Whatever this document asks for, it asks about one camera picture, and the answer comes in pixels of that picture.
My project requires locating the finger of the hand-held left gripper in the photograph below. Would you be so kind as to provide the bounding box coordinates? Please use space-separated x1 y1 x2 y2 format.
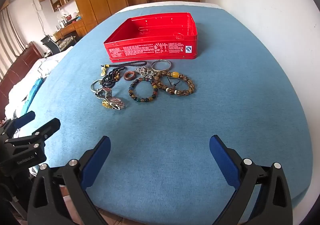
0 111 35 138
4 118 61 152

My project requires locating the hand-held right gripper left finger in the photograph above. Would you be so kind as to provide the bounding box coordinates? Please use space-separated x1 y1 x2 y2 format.
27 136 111 225

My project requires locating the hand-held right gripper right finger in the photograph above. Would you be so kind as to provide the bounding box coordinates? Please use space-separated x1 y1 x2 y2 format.
209 135 293 225

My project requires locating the thin silver bangle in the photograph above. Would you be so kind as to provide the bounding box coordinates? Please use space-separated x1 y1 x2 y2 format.
90 79 105 92

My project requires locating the silver watch red face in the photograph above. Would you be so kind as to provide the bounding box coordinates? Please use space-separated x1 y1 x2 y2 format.
94 87 113 100

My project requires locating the multicolour bead bracelet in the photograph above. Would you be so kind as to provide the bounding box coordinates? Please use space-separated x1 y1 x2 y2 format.
128 77 159 104

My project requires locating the brown bead bracelet yellow bead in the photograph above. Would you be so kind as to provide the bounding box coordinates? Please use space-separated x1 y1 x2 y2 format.
155 71 196 97

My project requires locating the black bead strand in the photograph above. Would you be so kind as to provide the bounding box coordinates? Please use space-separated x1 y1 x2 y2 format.
102 69 124 89

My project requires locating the red-brown wooden ring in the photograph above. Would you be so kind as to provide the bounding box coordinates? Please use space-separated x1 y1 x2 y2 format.
123 71 137 82

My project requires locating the small black cord charm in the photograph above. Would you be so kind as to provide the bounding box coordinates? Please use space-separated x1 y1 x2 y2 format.
167 77 181 88

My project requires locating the black braided cord necklace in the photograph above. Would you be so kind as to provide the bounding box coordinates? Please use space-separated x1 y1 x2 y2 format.
99 60 147 77

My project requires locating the ornate silver bracelet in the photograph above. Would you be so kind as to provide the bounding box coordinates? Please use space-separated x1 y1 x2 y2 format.
135 66 154 78

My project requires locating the wide silver bangle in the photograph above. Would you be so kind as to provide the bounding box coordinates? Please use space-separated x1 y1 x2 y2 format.
151 60 173 73

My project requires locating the red tin box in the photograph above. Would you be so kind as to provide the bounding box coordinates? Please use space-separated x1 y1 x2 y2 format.
103 12 198 63

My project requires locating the turquoise cloth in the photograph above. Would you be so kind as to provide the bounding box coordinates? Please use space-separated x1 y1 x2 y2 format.
22 77 45 113

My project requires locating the dark wooden headboard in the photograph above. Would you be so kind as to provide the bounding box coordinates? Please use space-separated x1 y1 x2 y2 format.
0 42 43 116

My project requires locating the wooden bed with white bedding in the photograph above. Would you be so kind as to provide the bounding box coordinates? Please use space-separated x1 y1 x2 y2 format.
4 51 66 118

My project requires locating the black office chair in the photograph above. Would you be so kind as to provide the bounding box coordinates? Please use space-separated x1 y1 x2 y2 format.
40 35 62 55

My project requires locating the beige curtain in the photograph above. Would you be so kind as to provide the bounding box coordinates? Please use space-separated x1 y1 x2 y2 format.
0 2 28 81

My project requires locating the wooden desk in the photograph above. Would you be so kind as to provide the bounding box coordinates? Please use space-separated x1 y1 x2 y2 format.
53 19 87 41

